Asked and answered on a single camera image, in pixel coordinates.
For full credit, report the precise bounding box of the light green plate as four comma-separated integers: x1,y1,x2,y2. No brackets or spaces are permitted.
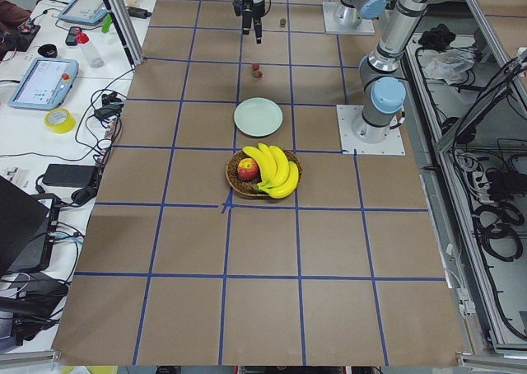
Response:
234,97,283,138

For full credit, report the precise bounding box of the teach pendant far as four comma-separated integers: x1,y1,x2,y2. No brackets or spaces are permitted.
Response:
58,0,108,26

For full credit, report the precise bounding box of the teach pendant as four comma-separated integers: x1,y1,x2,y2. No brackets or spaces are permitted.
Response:
8,58,79,110
58,0,108,26

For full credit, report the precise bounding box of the red apple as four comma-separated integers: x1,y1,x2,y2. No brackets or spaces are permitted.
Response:
237,157,259,181

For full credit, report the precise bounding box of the clear bottle red cap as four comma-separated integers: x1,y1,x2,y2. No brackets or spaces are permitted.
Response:
76,29,105,68

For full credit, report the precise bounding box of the yellow banana bunch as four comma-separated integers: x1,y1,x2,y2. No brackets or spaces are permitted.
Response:
242,143,301,199

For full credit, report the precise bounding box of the black phone device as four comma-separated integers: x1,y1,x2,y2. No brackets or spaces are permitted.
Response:
65,26,82,47

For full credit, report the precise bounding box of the wicker basket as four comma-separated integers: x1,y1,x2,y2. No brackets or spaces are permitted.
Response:
225,148,304,199

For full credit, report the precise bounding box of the black cloth bundle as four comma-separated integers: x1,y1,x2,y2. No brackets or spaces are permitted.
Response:
418,24,456,52

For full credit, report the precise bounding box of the black round bowl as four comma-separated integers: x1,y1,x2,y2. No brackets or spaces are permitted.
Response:
37,44,58,58

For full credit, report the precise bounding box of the white crumpled cloth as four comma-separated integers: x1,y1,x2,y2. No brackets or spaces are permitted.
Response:
424,49,475,84

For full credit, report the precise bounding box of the teach pendant near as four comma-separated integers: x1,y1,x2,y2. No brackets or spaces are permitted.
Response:
8,58,79,110

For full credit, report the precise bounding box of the yellow tape roll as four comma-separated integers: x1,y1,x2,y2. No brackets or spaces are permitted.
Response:
44,108,76,134

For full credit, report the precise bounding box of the black power adapter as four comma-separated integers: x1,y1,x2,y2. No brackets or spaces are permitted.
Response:
42,164,97,188

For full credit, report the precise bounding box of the black laptop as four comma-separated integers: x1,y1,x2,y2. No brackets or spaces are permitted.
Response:
1,178,59,275

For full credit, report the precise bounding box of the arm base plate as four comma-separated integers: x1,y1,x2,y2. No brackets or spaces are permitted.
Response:
323,2,375,36
336,105,405,156

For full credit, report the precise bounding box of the aluminium frame post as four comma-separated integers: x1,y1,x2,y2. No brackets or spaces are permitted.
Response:
102,0,144,67

